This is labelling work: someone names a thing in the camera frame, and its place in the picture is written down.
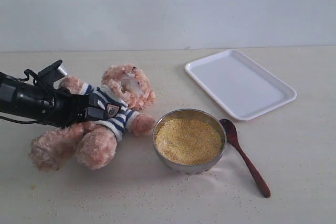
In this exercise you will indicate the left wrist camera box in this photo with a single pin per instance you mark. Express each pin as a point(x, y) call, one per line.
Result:
point(52, 73)

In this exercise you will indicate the dark red wooden spoon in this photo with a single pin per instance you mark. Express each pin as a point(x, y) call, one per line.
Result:
point(232, 139)

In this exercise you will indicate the pink teddy bear striped sweater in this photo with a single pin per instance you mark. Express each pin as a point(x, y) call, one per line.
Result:
point(124, 91)

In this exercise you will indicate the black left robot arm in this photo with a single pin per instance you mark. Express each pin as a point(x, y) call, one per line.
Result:
point(35, 98)

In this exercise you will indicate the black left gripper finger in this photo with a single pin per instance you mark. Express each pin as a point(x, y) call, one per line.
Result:
point(94, 111)

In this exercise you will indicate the steel bowl of millet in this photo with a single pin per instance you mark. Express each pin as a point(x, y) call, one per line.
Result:
point(189, 141)

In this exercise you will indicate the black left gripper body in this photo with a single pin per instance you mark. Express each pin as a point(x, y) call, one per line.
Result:
point(64, 108)

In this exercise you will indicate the white rectangular plastic tray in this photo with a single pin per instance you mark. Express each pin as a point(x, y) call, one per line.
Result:
point(239, 85)

